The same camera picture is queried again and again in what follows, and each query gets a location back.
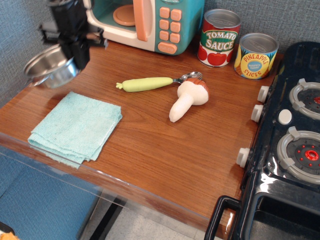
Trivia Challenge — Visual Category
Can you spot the orange plush object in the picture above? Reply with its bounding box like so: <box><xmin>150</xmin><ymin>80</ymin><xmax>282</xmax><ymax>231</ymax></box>
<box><xmin>0</xmin><ymin>232</ymin><xmax>20</xmax><ymax>240</ymax></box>

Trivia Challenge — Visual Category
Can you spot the tomato sauce can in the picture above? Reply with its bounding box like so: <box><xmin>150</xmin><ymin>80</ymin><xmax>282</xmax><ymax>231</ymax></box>
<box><xmin>197</xmin><ymin>8</ymin><xmax>242</xmax><ymax>67</ymax></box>

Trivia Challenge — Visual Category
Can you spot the teal toy microwave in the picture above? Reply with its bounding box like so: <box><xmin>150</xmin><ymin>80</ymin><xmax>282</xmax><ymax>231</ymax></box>
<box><xmin>86</xmin><ymin>0</ymin><xmax>205</xmax><ymax>56</ymax></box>

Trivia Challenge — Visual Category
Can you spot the green carrot-handle spoon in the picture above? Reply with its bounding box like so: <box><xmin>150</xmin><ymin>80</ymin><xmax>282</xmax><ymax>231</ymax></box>
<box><xmin>115</xmin><ymin>71</ymin><xmax>203</xmax><ymax>93</ymax></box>

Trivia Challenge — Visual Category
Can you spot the light blue folded cloth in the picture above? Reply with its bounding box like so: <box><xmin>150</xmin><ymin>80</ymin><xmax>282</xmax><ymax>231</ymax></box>
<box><xmin>28</xmin><ymin>92</ymin><xmax>122</xmax><ymax>169</ymax></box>

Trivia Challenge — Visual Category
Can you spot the small steel pot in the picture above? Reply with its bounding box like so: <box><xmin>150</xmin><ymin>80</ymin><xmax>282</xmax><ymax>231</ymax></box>
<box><xmin>23</xmin><ymin>44</ymin><xmax>81</xmax><ymax>89</ymax></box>

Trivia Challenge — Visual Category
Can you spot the pineapple slices can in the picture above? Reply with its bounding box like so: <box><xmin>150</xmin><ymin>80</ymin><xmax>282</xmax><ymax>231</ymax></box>
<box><xmin>234</xmin><ymin>33</ymin><xmax>279</xmax><ymax>80</ymax></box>

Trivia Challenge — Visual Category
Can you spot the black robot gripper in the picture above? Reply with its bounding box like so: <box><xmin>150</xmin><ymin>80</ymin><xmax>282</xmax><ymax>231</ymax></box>
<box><xmin>39</xmin><ymin>0</ymin><xmax>108</xmax><ymax>70</ymax></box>

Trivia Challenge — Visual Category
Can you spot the white plush mushroom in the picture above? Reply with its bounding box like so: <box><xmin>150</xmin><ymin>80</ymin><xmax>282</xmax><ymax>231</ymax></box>
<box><xmin>169</xmin><ymin>78</ymin><xmax>210</xmax><ymax>123</ymax></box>

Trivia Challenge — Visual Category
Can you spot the orange microwave turntable plate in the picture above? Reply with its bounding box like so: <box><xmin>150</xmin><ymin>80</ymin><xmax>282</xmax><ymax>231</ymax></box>
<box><xmin>113</xmin><ymin>4</ymin><xmax>135</xmax><ymax>27</ymax></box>

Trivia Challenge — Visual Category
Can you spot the black toy stove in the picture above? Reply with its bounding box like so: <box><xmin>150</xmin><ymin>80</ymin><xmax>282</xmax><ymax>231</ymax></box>
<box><xmin>205</xmin><ymin>41</ymin><xmax>320</xmax><ymax>240</ymax></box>

